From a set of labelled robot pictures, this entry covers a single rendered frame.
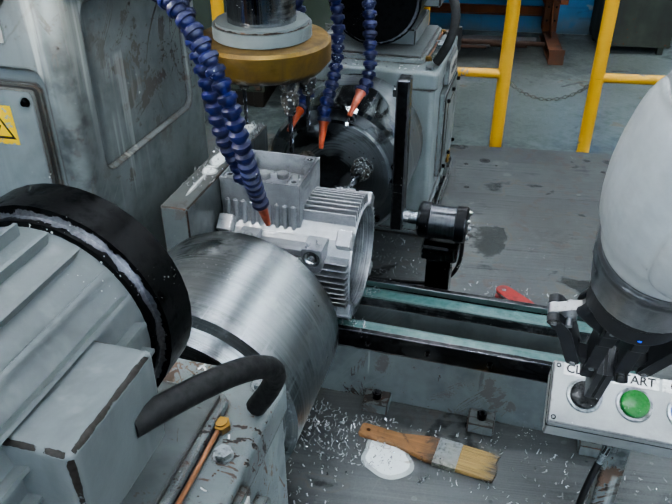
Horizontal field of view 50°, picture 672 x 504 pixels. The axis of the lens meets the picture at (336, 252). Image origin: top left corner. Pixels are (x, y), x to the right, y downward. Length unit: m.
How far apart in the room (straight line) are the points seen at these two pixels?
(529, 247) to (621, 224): 1.13
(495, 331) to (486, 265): 0.34
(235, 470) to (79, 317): 0.19
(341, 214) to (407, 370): 0.26
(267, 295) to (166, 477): 0.28
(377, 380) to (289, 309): 0.37
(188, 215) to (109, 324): 0.49
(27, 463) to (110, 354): 0.08
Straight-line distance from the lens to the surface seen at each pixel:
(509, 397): 1.11
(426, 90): 1.42
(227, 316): 0.74
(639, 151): 0.40
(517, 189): 1.79
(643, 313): 0.51
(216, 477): 0.59
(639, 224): 0.43
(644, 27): 5.78
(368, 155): 1.24
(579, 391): 0.81
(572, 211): 1.73
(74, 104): 0.95
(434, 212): 1.16
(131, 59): 1.07
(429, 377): 1.11
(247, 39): 0.93
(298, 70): 0.92
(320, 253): 0.99
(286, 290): 0.81
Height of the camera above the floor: 1.60
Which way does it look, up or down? 33 degrees down
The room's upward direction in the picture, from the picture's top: straight up
